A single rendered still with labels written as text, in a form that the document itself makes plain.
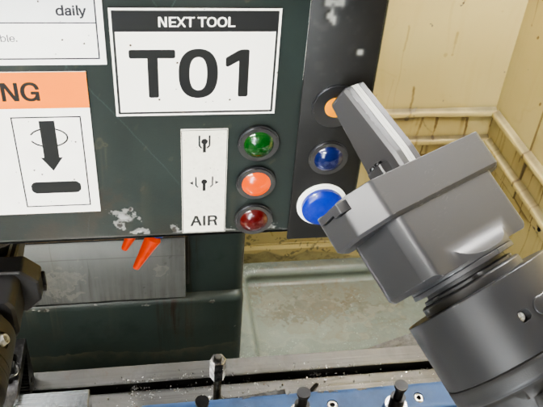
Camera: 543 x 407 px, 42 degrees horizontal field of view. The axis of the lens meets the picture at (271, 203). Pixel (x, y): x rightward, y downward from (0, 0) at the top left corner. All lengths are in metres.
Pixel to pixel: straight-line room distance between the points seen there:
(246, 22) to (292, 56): 0.04
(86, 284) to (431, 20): 0.93
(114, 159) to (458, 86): 1.37
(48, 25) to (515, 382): 0.31
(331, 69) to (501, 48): 1.33
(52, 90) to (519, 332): 0.29
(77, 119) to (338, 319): 1.50
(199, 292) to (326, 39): 1.12
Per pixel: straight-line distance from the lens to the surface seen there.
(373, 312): 1.93
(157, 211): 0.50
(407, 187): 0.39
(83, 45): 0.43
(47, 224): 0.51
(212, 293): 1.51
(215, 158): 0.47
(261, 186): 0.48
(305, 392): 0.80
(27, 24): 0.43
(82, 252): 1.39
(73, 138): 0.46
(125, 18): 0.42
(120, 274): 1.43
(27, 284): 0.75
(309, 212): 0.50
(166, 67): 0.43
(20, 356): 1.27
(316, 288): 1.96
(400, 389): 0.82
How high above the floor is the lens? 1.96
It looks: 38 degrees down
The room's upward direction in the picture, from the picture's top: 5 degrees clockwise
